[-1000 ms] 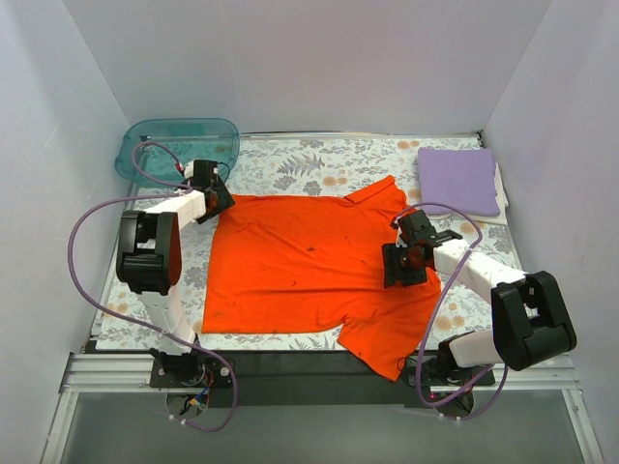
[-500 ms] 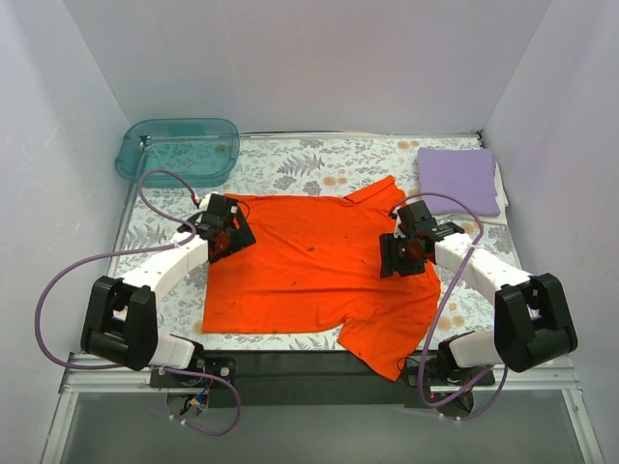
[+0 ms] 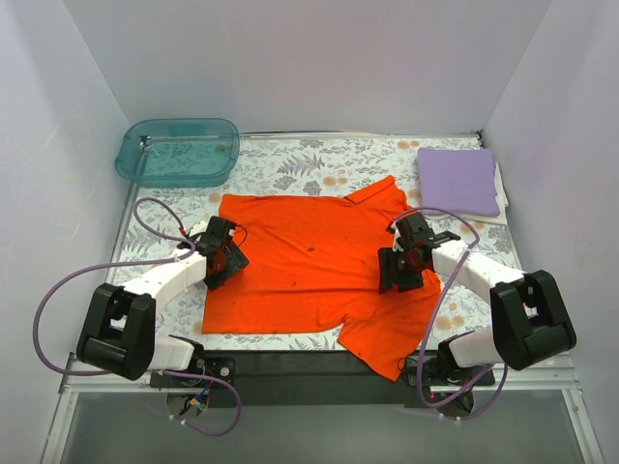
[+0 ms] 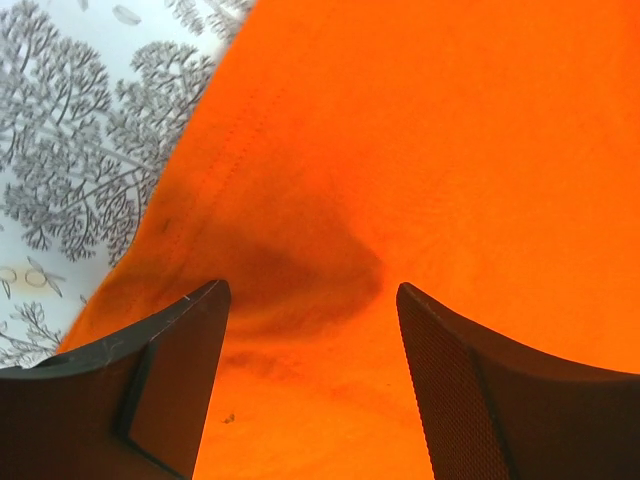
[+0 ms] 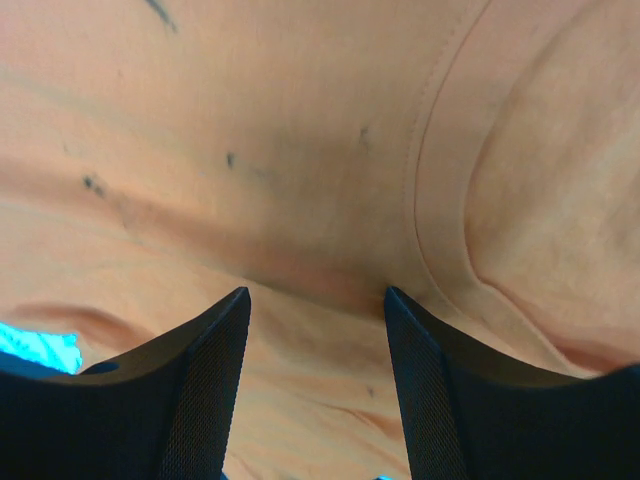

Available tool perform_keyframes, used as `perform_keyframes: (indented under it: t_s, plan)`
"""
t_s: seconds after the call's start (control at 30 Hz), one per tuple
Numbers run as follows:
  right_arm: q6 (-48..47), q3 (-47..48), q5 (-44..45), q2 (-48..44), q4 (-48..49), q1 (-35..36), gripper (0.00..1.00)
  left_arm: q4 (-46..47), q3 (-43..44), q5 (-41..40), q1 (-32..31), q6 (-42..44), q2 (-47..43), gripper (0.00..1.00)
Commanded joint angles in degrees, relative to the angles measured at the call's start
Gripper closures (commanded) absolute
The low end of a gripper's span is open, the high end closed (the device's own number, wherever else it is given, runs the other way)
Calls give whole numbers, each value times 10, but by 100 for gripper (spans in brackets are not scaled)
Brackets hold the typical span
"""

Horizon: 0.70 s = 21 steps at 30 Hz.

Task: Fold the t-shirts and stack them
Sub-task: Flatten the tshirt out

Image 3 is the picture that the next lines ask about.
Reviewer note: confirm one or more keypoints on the teal plastic bin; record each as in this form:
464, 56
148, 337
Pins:
179, 153

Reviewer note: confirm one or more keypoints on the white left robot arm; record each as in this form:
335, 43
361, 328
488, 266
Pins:
119, 331

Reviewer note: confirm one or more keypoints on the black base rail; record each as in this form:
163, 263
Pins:
304, 378

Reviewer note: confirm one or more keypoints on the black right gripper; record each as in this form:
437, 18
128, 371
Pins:
397, 271

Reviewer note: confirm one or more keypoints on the floral table mat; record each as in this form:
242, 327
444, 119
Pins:
310, 165

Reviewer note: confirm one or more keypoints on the orange t-shirt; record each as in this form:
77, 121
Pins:
314, 267

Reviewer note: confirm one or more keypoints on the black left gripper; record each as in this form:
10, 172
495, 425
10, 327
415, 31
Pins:
232, 267

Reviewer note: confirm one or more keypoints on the aluminium table frame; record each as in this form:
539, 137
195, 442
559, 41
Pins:
534, 416

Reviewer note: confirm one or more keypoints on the purple folded t-shirt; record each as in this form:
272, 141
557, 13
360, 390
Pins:
459, 181

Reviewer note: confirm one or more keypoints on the white folded t-shirt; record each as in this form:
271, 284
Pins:
501, 200

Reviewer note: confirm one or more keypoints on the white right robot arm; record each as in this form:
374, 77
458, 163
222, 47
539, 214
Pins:
529, 319

